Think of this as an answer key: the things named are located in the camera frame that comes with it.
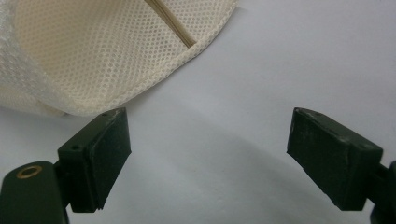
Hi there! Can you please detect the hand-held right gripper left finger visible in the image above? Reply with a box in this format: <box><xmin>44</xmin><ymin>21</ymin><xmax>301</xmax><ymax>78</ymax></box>
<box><xmin>57</xmin><ymin>107</ymin><xmax>133</xmax><ymax>214</ymax></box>

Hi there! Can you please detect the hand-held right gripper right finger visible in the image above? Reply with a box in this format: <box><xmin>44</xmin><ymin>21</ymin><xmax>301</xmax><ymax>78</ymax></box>
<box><xmin>286</xmin><ymin>106</ymin><xmax>384</xmax><ymax>212</ymax></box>

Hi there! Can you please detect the white mesh laundry bag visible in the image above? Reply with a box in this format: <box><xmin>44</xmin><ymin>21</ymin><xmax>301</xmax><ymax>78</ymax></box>
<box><xmin>0</xmin><ymin>0</ymin><xmax>239</xmax><ymax>118</ymax></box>

